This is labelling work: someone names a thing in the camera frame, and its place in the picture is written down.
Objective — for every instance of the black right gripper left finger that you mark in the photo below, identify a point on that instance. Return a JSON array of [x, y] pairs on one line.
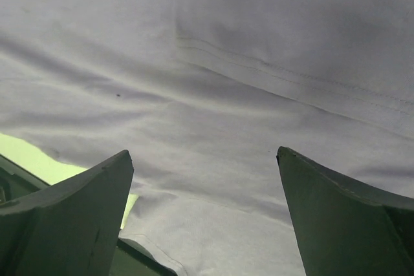
[[70, 228]]

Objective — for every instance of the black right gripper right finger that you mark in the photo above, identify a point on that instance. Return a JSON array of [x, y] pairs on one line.
[[344, 226]]

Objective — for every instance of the purple t shirt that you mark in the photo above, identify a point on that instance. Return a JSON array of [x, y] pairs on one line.
[[202, 93]]

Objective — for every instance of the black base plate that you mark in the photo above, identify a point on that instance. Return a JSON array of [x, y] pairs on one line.
[[17, 181]]

